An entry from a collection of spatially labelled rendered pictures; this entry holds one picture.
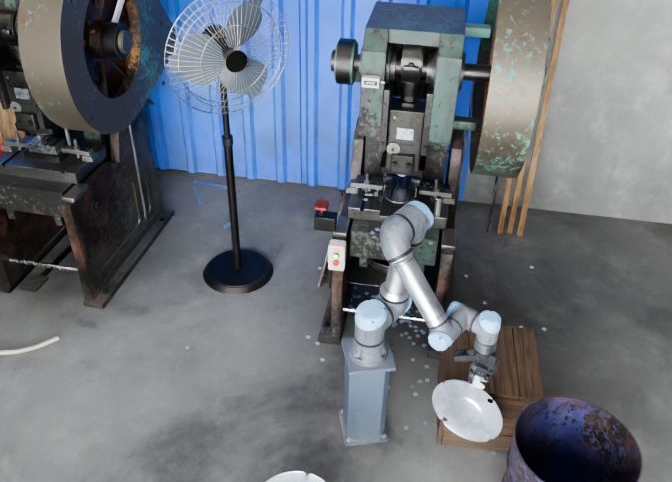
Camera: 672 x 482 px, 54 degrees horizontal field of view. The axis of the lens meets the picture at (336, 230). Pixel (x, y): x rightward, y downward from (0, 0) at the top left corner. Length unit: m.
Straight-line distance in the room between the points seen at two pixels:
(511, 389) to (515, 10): 1.42
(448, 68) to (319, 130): 1.74
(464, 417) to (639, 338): 1.30
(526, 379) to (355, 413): 0.70
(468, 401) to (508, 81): 1.20
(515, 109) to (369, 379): 1.15
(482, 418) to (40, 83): 2.18
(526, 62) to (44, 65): 1.82
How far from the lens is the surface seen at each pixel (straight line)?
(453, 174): 3.29
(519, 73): 2.42
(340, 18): 3.98
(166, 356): 3.33
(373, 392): 2.70
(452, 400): 2.70
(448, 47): 2.68
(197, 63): 2.97
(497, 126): 2.47
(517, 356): 2.89
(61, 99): 2.93
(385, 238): 2.22
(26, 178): 3.60
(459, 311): 2.38
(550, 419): 2.68
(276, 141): 4.34
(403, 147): 2.88
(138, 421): 3.09
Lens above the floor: 2.34
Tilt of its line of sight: 35 degrees down
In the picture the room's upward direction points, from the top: 2 degrees clockwise
